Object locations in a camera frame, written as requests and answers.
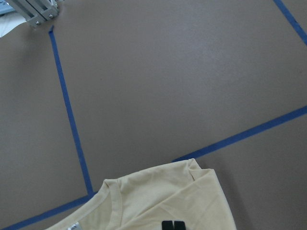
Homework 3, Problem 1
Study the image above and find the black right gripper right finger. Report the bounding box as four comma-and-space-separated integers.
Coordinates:
174, 221, 186, 230

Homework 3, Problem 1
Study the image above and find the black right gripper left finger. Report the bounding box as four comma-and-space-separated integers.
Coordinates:
161, 220, 174, 230

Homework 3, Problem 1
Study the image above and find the cream long-sleeve graphic t-shirt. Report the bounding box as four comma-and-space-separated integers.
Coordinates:
52, 159, 236, 230

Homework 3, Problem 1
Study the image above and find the aluminium frame post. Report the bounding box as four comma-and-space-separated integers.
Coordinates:
6, 0, 59, 27

